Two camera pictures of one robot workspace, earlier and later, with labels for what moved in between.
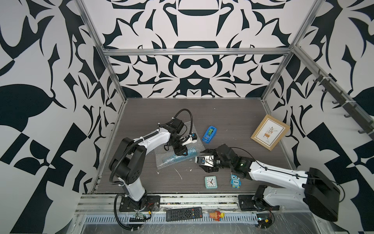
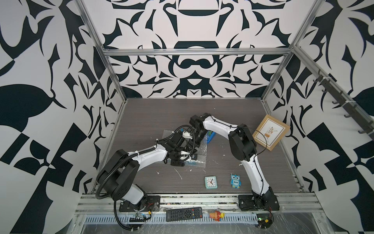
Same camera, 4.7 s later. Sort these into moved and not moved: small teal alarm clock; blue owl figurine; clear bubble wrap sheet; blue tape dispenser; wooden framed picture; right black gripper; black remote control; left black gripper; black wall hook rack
Moved: clear bubble wrap sheet; left black gripper; right black gripper
Not moved: black remote control; wooden framed picture; blue tape dispenser; small teal alarm clock; blue owl figurine; black wall hook rack
